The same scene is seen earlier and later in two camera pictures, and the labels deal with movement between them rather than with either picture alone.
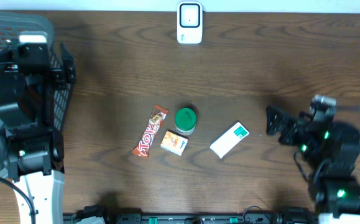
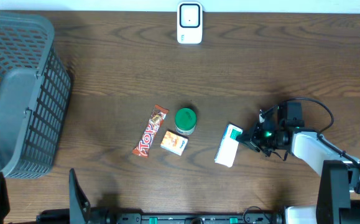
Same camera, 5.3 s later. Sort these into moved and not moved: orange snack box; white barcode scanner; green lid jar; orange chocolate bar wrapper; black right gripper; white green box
Moved: black right gripper; white green box
Not moved: orange snack box; white barcode scanner; orange chocolate bar wrapper; green lid jar
